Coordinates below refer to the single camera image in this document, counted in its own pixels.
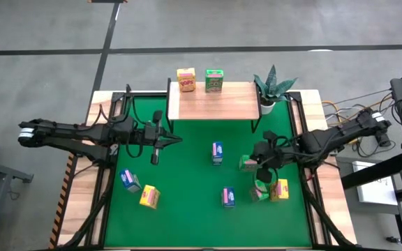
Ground black metal table frame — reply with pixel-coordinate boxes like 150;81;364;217
56;83;362;251

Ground blue Frosted Flakes cereal box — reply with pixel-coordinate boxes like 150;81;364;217
119;168;142;194
211;141;224;165
221;187;236;209

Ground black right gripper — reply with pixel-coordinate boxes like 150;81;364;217
251;130;288;184

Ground black slanted beam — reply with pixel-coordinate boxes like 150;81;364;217
340;148;402;191

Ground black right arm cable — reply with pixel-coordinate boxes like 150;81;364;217
272;135;291;149

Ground snake plant in white pot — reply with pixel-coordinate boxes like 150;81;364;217
253;64;298;116

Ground yellow black hazard tape strip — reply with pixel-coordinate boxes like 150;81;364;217
49;153;77;249

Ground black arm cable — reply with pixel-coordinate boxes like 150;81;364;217
272;135;291;149
96;97;146;160

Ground green felt mat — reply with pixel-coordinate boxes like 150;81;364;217
103;96;313;248

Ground green Apple Jacks cereal box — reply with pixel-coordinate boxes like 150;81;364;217
239;154;258;173
249;179;270;203
204;68;225;93

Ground orange floor cable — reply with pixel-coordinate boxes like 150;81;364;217
322;100;343;121

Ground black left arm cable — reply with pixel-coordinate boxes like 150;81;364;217
96;97;146;160

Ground black power adapter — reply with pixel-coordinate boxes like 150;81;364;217
375;134;392;147

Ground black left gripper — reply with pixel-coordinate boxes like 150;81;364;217
143;110;184;166

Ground white board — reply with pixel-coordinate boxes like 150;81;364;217
351;160;399;206

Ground grey floor cable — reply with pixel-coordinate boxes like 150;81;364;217
325;89;394;107

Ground wooden shelf black metal legs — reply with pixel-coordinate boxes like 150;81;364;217
165;77;263;135

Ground yellow Pops cereal box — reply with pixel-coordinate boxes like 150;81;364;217
269;178;290;202
139;184;161;210
176;67;197;93

